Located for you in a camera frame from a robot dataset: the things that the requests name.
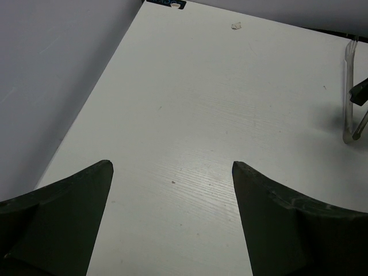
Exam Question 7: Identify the metal tongs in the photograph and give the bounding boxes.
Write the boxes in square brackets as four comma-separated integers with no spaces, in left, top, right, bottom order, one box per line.
[343,36,367,144]

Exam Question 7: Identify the small white scrap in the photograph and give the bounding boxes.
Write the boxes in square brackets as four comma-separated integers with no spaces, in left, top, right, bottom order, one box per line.
[231,22,242,30]

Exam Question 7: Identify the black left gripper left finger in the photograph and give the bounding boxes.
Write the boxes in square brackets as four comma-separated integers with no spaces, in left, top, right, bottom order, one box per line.
[1,160,114,275]

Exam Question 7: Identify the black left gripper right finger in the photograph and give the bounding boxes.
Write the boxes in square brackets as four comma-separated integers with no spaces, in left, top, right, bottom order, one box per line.
[232,161,367,275]

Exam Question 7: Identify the left blue corner label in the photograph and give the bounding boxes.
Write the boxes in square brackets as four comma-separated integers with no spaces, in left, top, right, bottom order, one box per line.
[146,0,186,10]

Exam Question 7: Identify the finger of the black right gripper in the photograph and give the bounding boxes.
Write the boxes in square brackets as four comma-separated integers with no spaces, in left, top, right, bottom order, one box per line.
[349,78,368,106]

